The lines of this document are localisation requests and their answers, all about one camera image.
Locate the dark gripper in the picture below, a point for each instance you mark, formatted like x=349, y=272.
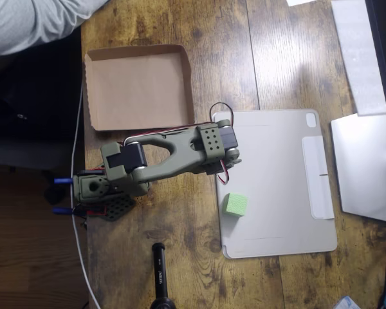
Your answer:
x=216, y=169

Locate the green foam cube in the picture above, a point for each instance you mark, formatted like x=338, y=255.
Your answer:
x=235, y=206

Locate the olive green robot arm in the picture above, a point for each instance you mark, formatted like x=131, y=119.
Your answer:
x=180, y=151

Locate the brown cardboard tray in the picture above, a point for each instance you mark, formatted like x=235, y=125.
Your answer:
x=138, y=90

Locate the tablet in beige case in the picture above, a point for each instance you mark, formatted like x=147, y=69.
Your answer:
x=270, y=193

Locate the silver monitor stand base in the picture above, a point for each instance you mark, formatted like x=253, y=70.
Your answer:
x=363, y=167

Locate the black chair caster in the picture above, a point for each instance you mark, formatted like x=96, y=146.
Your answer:
x=55, y=195

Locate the grey foam sheet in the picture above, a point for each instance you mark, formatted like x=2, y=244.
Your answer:
x=357, y=58

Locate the white paper sheet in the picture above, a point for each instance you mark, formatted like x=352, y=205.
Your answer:
x=300, y=2

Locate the white and blue box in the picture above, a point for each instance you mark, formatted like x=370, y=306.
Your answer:
x=347, y=304

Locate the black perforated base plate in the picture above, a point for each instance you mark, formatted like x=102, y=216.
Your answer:
x=119, y=209

